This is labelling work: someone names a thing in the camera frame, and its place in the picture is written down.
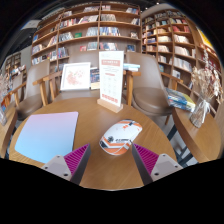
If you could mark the white sign in wooden base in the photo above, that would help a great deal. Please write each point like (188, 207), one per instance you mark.
(111, 78)

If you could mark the wide wooden bookshelf unit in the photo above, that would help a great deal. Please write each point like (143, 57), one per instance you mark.
(86, 31)

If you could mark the white framed floral picture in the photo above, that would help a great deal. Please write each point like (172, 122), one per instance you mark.
(75, 77)

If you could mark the dark upright book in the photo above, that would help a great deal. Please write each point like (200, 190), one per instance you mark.
(94, 78)

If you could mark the distant wooden bookshelf unit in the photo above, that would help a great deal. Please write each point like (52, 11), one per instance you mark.
(15, 65)

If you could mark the white hanging ceiling panel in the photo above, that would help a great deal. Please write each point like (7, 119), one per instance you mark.
(31, 24)

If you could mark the stack of colourful books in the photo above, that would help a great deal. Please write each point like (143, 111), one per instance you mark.
(180, 100)

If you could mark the pink-blue gradient mouse pad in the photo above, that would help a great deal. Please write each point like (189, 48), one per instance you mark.
(46, 135)

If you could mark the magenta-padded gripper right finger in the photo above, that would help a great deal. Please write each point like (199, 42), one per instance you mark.
(148, 160)

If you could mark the wooden bookshelf unit with poster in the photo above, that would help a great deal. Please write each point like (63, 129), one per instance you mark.
(173, 43)

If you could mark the stack of blue-white books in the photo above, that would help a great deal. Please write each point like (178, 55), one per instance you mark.
(131, 67)

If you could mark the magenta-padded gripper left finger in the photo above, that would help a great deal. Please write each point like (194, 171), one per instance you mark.
(75, 160)

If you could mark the white and orange computer mouse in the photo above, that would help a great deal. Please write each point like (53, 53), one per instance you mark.
(119, 136)

